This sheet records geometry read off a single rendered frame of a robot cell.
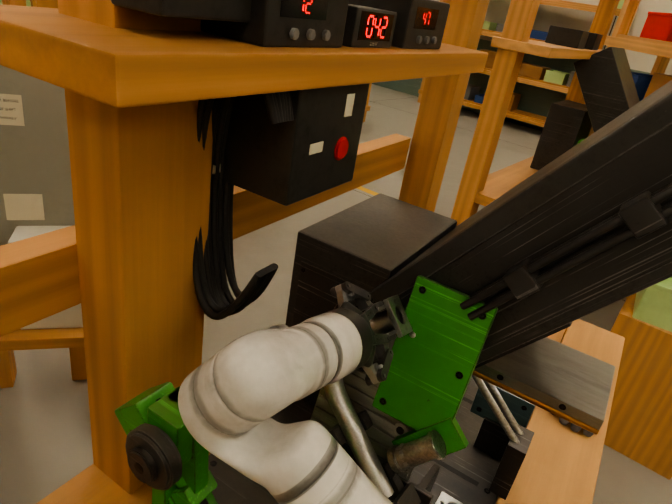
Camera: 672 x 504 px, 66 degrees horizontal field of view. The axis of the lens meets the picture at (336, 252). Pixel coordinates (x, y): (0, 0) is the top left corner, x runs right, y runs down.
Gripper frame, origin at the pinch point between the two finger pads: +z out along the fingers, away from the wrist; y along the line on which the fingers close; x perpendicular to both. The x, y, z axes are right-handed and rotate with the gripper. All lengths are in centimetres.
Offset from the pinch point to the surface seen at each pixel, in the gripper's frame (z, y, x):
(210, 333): 128, 21, 153
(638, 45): 362, 106, -89
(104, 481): -14, -7, 47
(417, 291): 2.9, 2.1, -5.4
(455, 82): 70, 49, -11
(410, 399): 2.9, -11.6, 1.8
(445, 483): 17.6, -29.4, 8.7
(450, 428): 2.7, -16.8, -2.4
